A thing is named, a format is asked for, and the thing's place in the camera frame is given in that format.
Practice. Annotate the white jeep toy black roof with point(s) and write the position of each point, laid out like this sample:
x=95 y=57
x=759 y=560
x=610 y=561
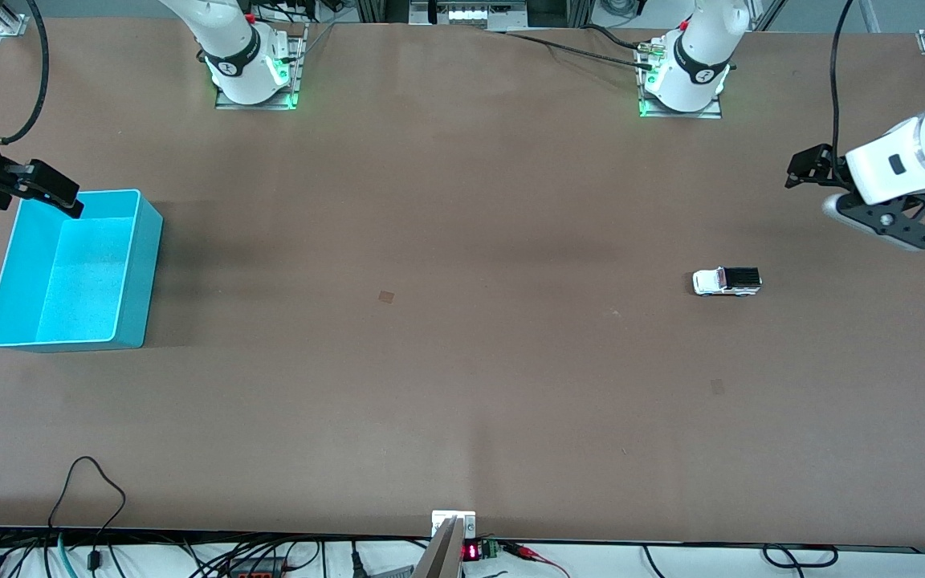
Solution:
x=707 y=282

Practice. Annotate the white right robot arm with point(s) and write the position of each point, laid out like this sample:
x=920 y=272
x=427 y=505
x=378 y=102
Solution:
x=230 y=48

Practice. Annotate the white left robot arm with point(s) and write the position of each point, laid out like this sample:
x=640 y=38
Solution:
x=896 y=164

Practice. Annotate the cyan plastic storage bin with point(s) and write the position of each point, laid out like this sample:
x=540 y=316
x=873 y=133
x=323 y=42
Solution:
x=69 y=273

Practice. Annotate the red digit display module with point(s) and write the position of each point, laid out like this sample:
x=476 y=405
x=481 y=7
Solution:
x=474 y=551

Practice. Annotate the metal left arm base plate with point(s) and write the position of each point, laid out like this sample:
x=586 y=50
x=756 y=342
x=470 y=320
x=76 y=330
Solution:
x=711 y=111

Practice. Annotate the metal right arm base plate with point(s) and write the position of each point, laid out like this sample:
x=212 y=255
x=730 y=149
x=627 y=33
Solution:
x=295 y=80

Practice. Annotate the aluminium frame with lit panel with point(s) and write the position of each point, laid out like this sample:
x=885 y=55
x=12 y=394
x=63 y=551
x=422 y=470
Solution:
x=466 y=12

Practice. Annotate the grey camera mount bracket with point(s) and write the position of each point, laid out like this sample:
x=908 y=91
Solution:
x=450 y=546

